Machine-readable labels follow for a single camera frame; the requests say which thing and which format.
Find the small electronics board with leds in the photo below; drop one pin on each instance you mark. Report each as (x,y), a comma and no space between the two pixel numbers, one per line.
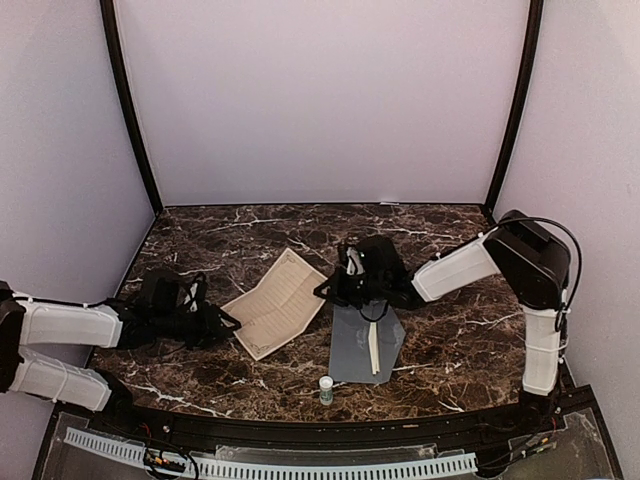
(156,461)

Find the white slotted cable duct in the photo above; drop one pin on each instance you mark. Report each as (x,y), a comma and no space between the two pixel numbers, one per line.
(246,463)

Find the beige lined letter sheet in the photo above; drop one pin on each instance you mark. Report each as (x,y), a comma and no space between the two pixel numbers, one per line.
(279,308)

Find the black frame post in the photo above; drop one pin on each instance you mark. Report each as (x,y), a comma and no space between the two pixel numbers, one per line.
(521,89)
(119,72)

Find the black left frame post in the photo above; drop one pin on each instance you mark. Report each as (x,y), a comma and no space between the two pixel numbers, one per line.
(119,72)

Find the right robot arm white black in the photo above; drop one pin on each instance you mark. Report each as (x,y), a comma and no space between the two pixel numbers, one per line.
(534,262)

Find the black front table rail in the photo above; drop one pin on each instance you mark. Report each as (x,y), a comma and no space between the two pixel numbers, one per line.
(212,409)

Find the grey envelope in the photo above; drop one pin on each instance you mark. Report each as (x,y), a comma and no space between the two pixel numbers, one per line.
(350,358)

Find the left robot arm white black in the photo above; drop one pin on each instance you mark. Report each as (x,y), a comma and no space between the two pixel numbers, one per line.
(164,307)

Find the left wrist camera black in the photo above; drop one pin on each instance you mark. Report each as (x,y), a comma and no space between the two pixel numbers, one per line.
(196,292)

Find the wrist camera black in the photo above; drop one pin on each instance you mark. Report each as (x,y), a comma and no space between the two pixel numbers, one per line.
(352,259)
(196,292)

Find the black right frame post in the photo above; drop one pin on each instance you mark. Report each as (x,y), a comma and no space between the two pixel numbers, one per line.
(521,89)

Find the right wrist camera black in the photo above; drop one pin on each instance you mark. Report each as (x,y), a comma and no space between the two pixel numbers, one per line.
(352,259)

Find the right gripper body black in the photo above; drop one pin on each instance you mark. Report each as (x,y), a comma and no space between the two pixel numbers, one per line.
(356,291)

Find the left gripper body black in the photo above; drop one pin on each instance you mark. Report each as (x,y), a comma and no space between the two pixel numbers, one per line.
(198,332)

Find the beige letter paper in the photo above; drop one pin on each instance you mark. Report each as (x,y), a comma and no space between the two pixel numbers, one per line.
(374,348)

